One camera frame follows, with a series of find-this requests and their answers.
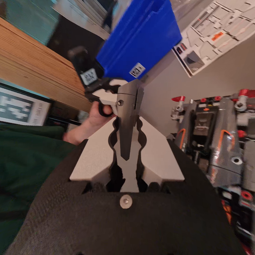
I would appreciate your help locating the framed white sign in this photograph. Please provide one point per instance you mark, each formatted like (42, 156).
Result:
(39, 113)

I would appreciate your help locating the person's green shirt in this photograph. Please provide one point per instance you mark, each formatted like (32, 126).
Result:
(23, 169)

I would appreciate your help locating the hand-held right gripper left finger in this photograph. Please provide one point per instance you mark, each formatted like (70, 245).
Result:
(91, 159)

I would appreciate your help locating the person's left forearm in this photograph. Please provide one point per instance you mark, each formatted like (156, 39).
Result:
(77, 133)

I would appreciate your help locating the grey lego vehicle model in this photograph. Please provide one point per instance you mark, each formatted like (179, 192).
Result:
(225, 149)

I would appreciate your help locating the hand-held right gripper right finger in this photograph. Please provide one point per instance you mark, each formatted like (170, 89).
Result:
(163, 159)

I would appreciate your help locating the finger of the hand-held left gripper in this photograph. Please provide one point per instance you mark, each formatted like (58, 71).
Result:
(108, 99)

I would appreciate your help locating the blue bin with white label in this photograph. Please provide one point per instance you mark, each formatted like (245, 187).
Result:
(139, 39)

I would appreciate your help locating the person's left hand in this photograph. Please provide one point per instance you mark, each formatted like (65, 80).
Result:
(94, 117)

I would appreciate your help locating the white sticker sheet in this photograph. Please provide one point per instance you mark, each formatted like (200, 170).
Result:
(215, 29)

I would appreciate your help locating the grey lego wing assembly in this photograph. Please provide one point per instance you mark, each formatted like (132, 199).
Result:
(126, 119)

